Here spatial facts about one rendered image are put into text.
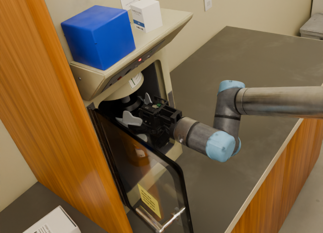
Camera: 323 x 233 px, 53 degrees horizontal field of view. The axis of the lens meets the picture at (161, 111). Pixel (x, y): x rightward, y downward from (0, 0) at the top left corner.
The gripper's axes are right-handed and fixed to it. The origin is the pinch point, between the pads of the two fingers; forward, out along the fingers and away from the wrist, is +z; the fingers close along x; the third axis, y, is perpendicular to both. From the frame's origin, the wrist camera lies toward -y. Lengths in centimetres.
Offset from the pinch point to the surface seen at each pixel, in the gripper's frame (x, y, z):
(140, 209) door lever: 25.2, 0.4, -26.5
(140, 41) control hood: 3.5, 29.8, -13.9
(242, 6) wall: -145, -30, 35
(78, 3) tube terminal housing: 10.5, 39.8, -4.6
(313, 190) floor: -97, -120, -45
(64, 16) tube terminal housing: 14.7, 38.7, -4.7
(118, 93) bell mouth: 4.7, 11.1, -3.0
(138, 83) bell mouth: -1.9, 11.0, -4.4
